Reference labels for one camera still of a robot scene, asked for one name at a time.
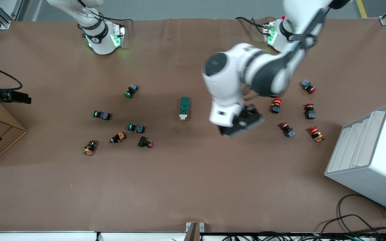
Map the green load switch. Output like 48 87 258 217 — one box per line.
179 96 190 121

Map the red push button blue block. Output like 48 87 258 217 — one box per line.
279 122 296 138
301 79 317 94
305 103 316 120

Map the brown cardboard box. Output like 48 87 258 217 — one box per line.
0 100 28 168

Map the brown table cover sheet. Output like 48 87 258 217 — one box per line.
0 17 386 234

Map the black red push button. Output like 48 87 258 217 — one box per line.
138 136 154 148

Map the green push button blue block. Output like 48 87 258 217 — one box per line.
93 110 111 121
127 123 145 134
124 84 139 99

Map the white stepped storage bin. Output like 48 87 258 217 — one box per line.
324 103 386 216

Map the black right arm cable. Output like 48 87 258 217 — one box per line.
0 61 23 91

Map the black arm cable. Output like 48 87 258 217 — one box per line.
0 61 23 91
235 7 327 49

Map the black selector switch orange block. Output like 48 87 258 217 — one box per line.
110 132 127 144
82 140 98 156

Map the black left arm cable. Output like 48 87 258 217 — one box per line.
235 7 327 49

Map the metal mounting bracket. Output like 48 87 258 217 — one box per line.
185 222 205 241

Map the black looped cable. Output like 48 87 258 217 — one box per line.
337 194 386 235

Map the white table edge rail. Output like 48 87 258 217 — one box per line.
0 231 386 241

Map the black cable bundle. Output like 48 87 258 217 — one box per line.
213 214 386 241

